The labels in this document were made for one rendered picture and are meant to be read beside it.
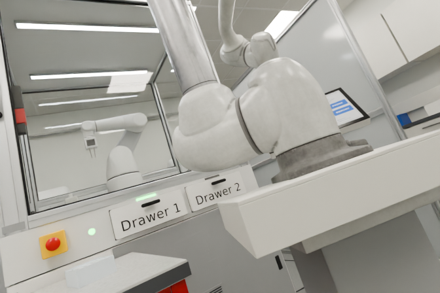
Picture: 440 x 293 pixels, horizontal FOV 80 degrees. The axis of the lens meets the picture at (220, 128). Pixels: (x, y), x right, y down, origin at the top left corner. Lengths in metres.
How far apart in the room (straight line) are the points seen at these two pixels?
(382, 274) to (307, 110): 0.32
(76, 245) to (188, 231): 0.41
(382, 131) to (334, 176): 1.73
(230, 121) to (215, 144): 0.06
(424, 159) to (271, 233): 0.26
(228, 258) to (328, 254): 0.78
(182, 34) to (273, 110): 0.31
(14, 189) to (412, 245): 1.12
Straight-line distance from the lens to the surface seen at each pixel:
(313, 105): 0.59
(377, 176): 0.44
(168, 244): 1.16
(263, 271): 1.36
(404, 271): 0.61
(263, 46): 1.09
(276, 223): 0.38
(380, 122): 2.12
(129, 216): 1.12
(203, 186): 1.22
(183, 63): 0.70
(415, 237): 0.62
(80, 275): 0.74
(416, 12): 3.80
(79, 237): 1.12
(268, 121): 0.58
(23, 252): 1.13
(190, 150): 0.65
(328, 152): 0.57
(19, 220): 1.14
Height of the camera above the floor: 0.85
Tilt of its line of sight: 13 degrees up
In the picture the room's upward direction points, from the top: 19 degrees counter-clockwise
